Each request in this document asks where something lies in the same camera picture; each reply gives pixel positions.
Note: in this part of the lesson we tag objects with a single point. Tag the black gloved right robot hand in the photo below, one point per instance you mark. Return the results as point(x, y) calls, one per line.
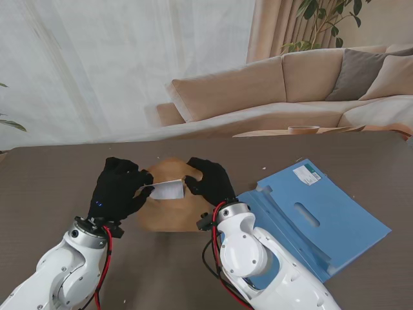
point(216, 184)

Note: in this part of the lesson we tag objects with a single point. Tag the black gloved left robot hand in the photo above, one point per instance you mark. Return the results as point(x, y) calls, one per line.
point(119, 190)

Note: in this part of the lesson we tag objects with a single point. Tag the white letter paper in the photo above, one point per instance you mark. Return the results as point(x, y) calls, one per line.
point(167, 191)

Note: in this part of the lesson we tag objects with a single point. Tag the brown kraft paper envelope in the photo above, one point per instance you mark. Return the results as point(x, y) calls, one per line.
point(174, 216)

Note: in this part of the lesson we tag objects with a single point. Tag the blue plastic file folder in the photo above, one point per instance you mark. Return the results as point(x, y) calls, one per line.
point(322, 219)

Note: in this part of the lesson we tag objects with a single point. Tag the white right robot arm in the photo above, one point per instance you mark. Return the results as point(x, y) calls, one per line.
point(245, 255)

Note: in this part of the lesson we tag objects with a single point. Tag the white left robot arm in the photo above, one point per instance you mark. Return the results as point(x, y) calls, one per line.
point(58, 268)

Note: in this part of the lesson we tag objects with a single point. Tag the low wooden coffee table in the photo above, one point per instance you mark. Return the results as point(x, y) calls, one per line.
point(267, 133)

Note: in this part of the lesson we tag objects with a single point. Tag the beige fabric sofa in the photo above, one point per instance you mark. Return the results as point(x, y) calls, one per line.
point(232, 93)

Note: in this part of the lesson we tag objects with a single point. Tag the round wooden bowl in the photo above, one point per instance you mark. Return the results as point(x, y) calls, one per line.
point(303, 130)

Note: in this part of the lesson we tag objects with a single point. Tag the small green plant leaves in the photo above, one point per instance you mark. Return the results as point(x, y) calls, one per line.
point(13, 124)

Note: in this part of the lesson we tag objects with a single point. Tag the white sheer curtain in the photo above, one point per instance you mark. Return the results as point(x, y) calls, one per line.
point(122, 64)

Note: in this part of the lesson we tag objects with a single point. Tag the beige pleated curtain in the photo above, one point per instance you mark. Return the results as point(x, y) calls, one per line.
point(274, 29)

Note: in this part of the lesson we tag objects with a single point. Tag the grey sofa cushion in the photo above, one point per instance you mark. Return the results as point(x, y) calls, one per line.
point(355, 74)

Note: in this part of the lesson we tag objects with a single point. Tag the tall green leafy houseplant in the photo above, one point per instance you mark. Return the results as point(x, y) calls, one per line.
point(322, 19)

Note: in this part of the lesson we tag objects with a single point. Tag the beige sofa cushion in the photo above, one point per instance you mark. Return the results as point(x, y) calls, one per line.
point(390, 80)

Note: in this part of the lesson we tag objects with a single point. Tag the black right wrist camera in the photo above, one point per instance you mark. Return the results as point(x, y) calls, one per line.
point(206, 222)

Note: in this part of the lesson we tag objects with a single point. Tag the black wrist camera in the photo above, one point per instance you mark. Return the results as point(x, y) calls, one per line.
point(116, 231)
point(206, 222)

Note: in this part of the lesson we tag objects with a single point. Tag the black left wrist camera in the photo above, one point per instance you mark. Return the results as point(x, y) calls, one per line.
point(116, 231)

